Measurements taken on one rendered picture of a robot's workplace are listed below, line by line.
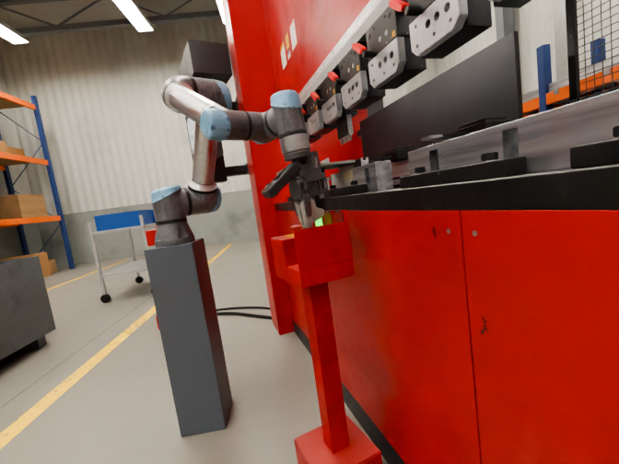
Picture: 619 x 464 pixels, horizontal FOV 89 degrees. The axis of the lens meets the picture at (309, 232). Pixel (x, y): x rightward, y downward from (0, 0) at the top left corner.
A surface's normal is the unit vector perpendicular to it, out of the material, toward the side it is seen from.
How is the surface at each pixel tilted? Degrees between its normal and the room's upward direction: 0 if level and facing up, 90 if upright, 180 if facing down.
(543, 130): 90
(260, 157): 90
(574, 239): 90
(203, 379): 90
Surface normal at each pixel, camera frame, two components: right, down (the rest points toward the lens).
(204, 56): 0.48, 0.03
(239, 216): 0.09, 0.10
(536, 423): -0.94, 0.16
